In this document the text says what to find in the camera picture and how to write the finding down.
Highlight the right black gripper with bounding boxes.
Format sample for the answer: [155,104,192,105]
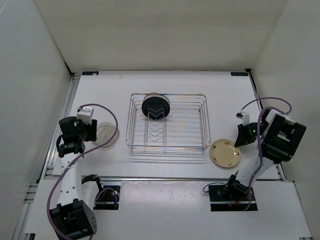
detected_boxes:
[235,121,268,147]

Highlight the clear glass plate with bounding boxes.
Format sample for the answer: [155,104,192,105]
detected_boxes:
[93,122,120,148]
[143,92,170,102]

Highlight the cream floral plate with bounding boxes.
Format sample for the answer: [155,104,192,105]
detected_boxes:
[209,138,242,168]

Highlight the black round plate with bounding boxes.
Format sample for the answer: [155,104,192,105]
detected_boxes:
[141,96,171,121]

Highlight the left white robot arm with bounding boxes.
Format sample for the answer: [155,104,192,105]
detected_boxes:
[48,116,105,240]

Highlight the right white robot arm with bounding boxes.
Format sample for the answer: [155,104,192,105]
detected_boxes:
[224,108,307,200]

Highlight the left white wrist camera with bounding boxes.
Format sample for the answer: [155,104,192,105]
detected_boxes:
[76,106,94,125]

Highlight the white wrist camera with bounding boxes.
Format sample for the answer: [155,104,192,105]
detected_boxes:
[76,106,94,125]
[236,111,250,126]

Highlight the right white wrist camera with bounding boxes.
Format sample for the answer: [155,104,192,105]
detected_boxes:
[236,111,250,126]

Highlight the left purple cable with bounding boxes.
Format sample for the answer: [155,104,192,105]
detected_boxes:
[46,103,120,240]

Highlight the chrome wire dish rack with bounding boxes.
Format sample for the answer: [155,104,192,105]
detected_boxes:
[125,93,211,151]

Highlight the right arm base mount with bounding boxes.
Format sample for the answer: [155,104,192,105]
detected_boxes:
[202,182,258,212]

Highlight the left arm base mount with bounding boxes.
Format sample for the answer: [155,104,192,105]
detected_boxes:
[93,181,121,211]

